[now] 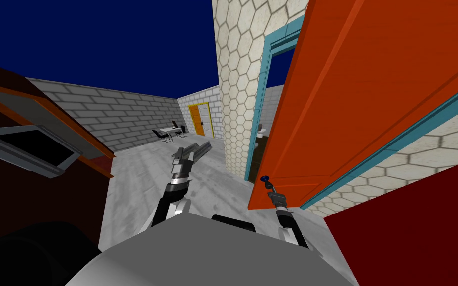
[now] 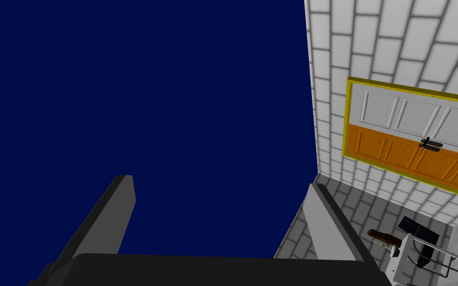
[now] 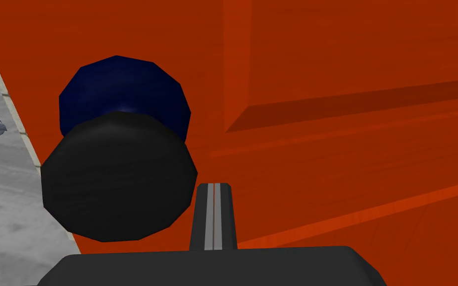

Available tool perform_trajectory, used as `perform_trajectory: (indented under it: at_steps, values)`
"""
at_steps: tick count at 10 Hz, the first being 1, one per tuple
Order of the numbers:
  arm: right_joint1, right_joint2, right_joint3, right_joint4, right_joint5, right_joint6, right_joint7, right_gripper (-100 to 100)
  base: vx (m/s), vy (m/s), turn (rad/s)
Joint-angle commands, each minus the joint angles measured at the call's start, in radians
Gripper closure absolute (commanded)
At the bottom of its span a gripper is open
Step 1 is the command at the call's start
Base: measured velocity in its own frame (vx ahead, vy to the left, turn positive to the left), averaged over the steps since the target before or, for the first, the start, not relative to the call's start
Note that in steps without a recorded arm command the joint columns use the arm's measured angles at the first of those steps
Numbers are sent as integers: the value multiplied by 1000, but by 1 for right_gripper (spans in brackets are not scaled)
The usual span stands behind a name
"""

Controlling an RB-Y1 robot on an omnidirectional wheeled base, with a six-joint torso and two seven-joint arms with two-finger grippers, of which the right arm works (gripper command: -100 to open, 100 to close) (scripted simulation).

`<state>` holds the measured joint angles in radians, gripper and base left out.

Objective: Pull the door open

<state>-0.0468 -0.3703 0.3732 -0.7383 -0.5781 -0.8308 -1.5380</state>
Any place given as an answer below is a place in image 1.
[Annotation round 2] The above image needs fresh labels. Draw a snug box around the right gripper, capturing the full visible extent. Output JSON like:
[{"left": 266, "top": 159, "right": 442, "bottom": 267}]
[{"left": 264, "top": 182, "right": 285, "bottom": 202}]

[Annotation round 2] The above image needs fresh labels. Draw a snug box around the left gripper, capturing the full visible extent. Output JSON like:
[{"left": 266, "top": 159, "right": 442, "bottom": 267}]
[{"left": 171, "top": 143, "right": 214, "bottom": 172}]

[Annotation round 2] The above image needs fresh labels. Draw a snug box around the black chair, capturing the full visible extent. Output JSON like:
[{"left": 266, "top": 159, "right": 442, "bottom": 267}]
[
  {"left": 152, "top": 129, "right": 173, "bottom": 144},
  {"left": 172, "top": 121, "right": 189, "bottom": 140}
]

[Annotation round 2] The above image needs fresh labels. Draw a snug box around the orange and white double door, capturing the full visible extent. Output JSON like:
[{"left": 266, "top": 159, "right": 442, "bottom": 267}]
[{"left": 188, "top": 102, "right": 215, "bottom": 139}]

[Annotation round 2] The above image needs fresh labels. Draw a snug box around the white table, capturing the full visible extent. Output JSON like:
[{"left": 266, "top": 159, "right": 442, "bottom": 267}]
[{"left": 160, "top": 126, "right": 182, "bottom": 141}]

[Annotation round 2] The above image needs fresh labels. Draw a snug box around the white toilet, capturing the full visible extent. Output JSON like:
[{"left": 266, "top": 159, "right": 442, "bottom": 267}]
[{"left": 254, "top": 123, "right": 264, "bottom": 152}]

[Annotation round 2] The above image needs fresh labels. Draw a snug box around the orange door leaf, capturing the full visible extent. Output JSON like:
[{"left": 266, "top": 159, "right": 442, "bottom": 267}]
[{"left": 247, "top": 0, "right": 458, "bottom": 211}]

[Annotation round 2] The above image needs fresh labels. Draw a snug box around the orange framed window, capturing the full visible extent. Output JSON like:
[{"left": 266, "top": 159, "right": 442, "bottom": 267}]
[{"left": 0, "top": 80, "right": 116, "bottom": 179}]

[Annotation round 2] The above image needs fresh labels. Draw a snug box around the grey framed black screen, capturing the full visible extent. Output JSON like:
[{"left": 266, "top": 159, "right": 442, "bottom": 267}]
[{"left": 0, "top": 125, "right": 82, "bottom": 179}]

